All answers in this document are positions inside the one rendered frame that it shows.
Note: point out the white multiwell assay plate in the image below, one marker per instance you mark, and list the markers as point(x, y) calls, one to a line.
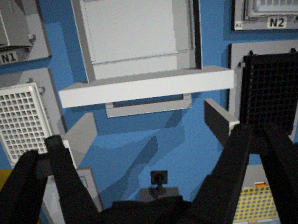
point(273, 7)

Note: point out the grey push-button box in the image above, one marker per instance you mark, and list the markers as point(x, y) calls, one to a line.
point(150, 194)

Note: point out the black assay plate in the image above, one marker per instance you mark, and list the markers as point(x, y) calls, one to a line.
point(277, 98)

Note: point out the yellow bin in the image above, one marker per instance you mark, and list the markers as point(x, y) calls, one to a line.
point(4, 174)

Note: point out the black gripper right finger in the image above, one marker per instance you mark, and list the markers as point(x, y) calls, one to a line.
point(219, 193)

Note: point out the blue bench mat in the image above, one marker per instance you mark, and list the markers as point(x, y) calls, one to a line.
point(127, 148)

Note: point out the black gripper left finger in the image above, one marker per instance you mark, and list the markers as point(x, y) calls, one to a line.
point(22, 194)

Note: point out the white multi-well plate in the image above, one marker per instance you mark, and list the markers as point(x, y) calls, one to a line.
point(24, 119)

